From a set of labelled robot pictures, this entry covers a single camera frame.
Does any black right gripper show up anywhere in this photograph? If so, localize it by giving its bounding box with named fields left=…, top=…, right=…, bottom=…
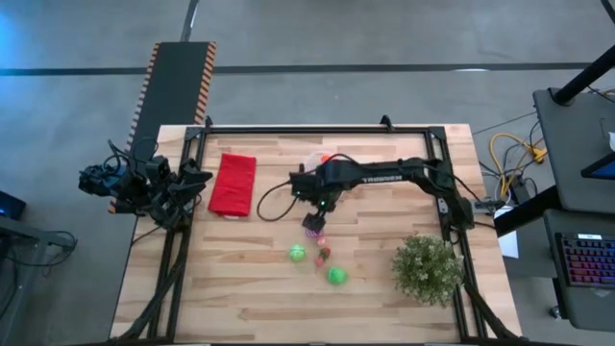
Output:
left=289, top=162, right=347, bottom=230

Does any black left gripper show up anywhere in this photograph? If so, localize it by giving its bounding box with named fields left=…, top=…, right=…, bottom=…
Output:
left=153, top=159, right=212, bottom=222

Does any clear round plastic tupperware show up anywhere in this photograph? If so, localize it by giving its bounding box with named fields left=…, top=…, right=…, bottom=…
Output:
left=302, top=148, right=350, bottom=198

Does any red folded cloth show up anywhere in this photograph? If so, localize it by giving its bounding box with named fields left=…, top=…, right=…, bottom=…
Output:
left=207, top=152, right=258, bottom=218

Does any large green toy ball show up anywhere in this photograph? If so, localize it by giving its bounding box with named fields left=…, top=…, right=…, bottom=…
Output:
left=326, top=265, right=349, bottom=286

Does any black mat with orange stripes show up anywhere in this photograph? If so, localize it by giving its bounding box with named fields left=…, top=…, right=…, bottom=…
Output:
left=129, top=41, right=217, bottom=143

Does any green potted artificial plant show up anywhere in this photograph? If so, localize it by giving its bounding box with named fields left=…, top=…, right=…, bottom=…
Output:
left=391, top=233, right=466, bottom=309

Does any dark side table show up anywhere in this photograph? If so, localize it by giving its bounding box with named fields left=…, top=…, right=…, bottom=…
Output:
left=0, top=189, right=78, bottom=346

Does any white paper sheet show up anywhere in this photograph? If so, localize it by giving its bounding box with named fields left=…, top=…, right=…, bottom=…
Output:
left=497, top=205, right=520, bottom=260

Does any black power strip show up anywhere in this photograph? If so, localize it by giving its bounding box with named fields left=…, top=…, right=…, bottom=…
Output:
left=509, top=176, right=532, bottom=204

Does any grey desk with black pole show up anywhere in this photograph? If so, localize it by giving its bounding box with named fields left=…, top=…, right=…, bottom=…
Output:
left=532, top=45, right=615, bottom=215

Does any rainbow backlit keyboard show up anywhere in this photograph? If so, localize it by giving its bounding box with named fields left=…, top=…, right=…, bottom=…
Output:
left=554, top=232, right=615, bottom=289

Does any grey desk under keyboard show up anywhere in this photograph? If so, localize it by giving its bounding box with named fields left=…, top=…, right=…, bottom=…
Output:
left=542, top=209, right=615, bottom=334

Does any laptop with blue screen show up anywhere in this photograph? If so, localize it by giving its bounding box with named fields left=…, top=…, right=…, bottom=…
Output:
left=579, top=151, right=615, bottom=181

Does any black aluminium table frame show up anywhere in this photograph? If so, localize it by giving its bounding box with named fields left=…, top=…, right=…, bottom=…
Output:
left=114, top=114, right=525, bottom=345

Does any yellow cable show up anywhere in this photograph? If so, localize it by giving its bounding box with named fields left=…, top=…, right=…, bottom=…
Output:
left=488, top=132, right=548, bottom=199

